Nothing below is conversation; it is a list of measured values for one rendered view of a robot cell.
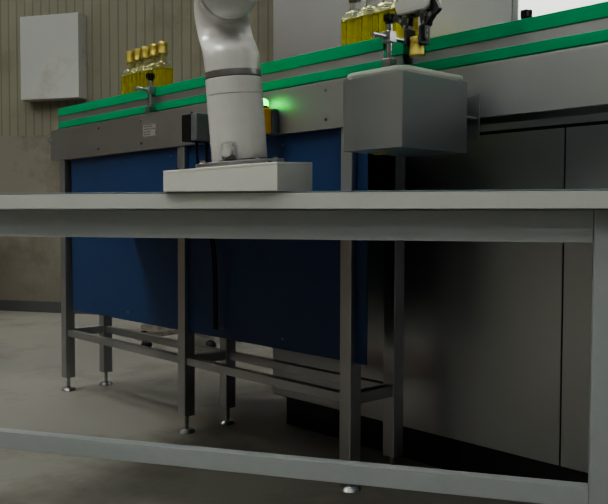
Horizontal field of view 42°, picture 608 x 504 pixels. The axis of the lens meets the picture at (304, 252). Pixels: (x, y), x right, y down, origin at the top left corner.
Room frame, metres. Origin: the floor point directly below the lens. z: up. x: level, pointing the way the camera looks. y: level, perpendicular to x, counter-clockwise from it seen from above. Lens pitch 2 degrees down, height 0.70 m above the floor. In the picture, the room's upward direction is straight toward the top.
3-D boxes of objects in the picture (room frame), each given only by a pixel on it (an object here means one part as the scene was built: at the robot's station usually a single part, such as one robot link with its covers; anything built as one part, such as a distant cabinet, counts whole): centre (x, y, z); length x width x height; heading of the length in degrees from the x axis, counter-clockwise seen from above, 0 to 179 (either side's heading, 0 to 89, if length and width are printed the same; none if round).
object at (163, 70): (2.90, 0.51, 1.19); 0.06 x 0.06 x 0.28; 43
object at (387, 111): (1.78, -0.24, 0.92); 0.27 x 0.17 x 0.15; 133
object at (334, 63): (2.58, 0.40, 1.10); 1.75 x 0.01 x 0.08; 43
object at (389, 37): (1.91, -0.22, 1.12); 0.17 x 0.03 x 0.12; 133
